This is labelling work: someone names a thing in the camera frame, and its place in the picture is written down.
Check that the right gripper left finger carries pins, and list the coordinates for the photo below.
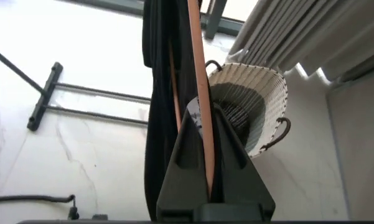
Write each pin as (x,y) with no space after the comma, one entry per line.
(183,186)

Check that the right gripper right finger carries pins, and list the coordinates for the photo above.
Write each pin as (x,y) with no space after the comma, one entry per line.
(239,186)

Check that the black garment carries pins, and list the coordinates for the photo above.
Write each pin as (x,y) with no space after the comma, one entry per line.
(158,93)

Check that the pink clothes hanger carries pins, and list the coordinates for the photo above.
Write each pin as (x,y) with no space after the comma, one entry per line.
(199,62)

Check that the white laundry basket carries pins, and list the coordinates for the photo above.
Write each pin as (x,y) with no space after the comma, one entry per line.
(267,90)

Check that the black clothes rack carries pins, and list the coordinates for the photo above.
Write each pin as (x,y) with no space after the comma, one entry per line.
(45,96)

